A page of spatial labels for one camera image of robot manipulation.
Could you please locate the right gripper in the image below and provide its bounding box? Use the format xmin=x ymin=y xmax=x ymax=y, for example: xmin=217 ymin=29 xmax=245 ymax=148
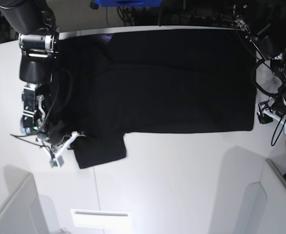
xmin=37 ymin=121 xmax=85 ymax=153

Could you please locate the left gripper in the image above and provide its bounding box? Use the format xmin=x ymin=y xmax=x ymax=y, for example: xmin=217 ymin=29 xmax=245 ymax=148
xmin=257 ymin=97 xmax=286 ymax=124

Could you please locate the black T-shirt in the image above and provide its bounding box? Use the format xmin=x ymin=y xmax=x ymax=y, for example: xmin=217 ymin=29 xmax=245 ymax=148
xmin=50 ymin=30 xmax=256 ymax=169

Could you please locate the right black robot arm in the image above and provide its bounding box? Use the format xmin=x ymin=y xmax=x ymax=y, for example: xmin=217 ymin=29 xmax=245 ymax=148
xmin=0 ymin=0 xmax=75 ymax=154

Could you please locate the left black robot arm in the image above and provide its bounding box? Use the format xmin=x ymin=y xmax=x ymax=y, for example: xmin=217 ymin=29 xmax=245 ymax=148
xmin=233 ymin=0 xmax=286 ymax=124

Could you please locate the white left corner box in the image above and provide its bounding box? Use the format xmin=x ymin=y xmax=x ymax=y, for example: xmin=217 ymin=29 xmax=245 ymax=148
xmin=0 ymin=173 xmax=50 ymax=234

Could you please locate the blue plastic bin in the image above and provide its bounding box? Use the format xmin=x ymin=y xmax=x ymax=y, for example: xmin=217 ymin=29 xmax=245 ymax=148
xmin=95 ymin=0 xmax=162 ymax=7

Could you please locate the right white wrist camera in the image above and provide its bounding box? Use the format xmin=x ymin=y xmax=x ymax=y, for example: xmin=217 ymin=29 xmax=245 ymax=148
xmin=49 ymin=156 xmax=64 ymax=168

